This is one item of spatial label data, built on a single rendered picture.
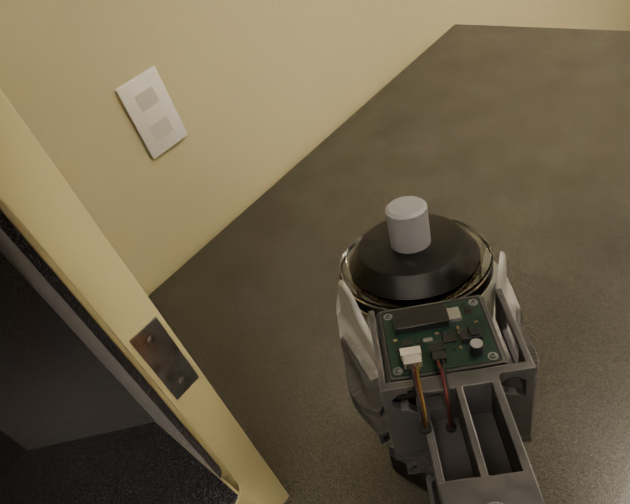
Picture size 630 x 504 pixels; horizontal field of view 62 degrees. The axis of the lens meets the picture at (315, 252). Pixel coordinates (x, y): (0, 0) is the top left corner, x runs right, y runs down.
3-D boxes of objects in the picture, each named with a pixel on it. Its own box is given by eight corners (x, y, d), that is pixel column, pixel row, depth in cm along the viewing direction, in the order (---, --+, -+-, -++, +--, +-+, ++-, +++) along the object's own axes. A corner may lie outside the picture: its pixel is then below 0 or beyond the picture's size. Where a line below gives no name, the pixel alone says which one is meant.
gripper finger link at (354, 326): (334, 235, 37) (409, 312, 30) (349, 295, 41) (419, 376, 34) (295, 254, 36) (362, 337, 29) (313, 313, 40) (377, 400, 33)
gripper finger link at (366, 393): (381, 315, 36) (463, 407, 29) (384, 332, 37) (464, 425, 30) (320, 347, 35) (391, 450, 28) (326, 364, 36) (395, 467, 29)
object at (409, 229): (351, 255, 43) (335, 185, 40) (465, 235, 42) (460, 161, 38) (358, 335, 36) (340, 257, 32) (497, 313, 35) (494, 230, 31)
